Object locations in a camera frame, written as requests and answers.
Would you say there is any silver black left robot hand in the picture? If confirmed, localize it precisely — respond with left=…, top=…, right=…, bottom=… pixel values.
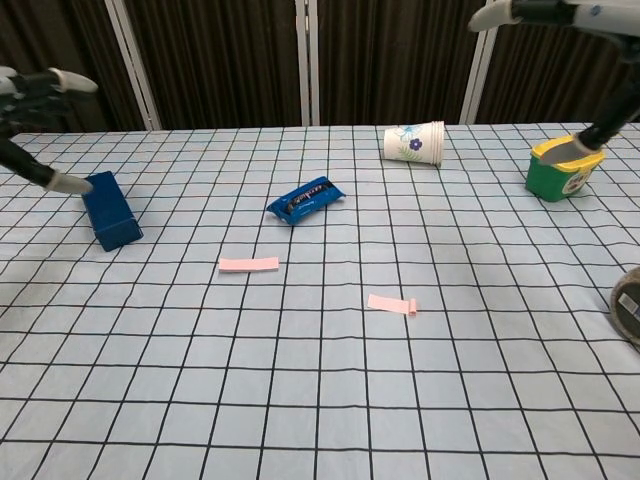
left=0, top=64, right=99, bottom=196

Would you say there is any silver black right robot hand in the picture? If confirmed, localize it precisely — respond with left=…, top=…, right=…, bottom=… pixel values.
left=469, top=0, right=640, bottom=167

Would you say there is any curled pink paper strip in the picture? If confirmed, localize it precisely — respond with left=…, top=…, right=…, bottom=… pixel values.
left=367, top=293, right=420, bottom=317

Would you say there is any black fabric screen panel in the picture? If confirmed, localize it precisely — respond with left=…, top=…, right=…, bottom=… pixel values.
left=460, top=0, right=640, bottom=125
left=305, top=0, right=495, bottom=127
left=114, top=0, right=314, bottom=131
left=0, top=0, right=162, bottom=135

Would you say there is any blue rectangular box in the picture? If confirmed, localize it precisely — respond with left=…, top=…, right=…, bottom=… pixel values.
left=81, top=170, right=144, bottom=252

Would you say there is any green tub with yellow lid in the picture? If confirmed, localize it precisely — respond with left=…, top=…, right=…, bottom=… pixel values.
left=524, top=133, right=606, bottom=204

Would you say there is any white floral paper cup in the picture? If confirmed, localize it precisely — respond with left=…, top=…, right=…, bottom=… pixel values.
left=383, top=119, right=446, bottom=169

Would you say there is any glass jar with black lid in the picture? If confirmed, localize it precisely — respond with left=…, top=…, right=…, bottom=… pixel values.
left=607, top=265, right=640, bottom=345

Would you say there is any blue snack wrapper pack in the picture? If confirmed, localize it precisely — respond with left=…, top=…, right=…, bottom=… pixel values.
left=265, top=175, right=345, bottom=225

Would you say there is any blue checkered tablecloth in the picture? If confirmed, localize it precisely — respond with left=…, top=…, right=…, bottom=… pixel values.
left=0, top=119, right=640, bottom=480

